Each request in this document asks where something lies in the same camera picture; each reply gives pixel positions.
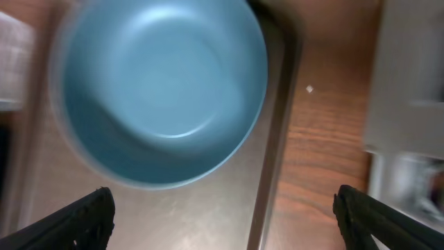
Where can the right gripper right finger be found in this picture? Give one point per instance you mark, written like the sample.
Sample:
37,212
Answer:
363,219

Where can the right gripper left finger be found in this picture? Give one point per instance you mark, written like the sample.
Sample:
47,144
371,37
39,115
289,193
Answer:
86,223

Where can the dark blue plate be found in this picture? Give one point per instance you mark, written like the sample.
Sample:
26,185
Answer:
158,94

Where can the grey dishwasher rack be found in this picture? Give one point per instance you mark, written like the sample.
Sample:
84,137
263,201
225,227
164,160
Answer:
404,125

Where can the clear plastic waste bin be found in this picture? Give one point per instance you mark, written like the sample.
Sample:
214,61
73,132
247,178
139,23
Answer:
17,43

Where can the brown serving tray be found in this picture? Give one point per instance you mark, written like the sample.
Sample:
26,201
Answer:
228,209

